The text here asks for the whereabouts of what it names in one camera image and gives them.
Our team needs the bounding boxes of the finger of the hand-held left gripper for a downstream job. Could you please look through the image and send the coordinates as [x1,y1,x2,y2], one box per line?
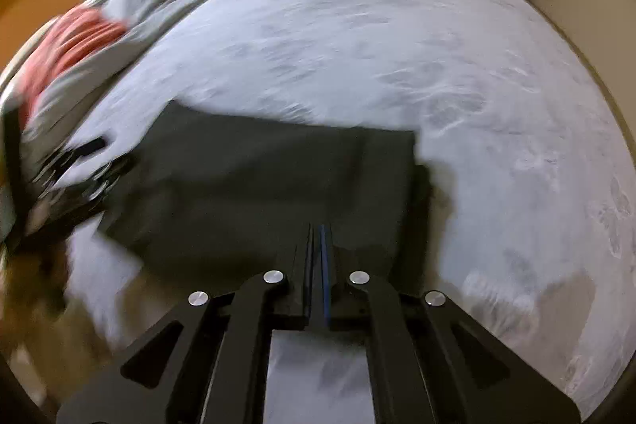
[60,136,108,163]

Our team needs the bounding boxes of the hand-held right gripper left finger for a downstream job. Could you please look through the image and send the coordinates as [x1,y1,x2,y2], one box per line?
[56,223,315,424]

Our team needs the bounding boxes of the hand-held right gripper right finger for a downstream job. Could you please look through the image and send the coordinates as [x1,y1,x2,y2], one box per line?
[318,223,582,424]

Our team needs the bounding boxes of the black pants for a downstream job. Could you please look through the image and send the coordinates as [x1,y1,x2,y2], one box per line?
[97,100,434,300]

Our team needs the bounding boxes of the light grey duvet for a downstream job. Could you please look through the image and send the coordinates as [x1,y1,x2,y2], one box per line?
[20,0,259,167]

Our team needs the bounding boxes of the coral pink cloth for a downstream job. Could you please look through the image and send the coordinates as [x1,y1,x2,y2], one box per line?
[22,4,130,107]

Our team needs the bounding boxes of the bed with white floral sheet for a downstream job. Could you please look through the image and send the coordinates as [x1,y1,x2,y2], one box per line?
[20,0,622,424]

